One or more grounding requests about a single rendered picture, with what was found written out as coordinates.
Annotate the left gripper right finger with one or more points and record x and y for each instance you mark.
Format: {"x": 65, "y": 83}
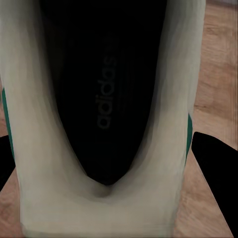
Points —
{"x": 219, "y": 164}

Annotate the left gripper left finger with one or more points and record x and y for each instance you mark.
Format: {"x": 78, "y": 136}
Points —
{"x": 7, "y": 164}

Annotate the gym shoe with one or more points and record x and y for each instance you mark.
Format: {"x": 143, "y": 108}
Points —
{"x": 98, "y": 98}

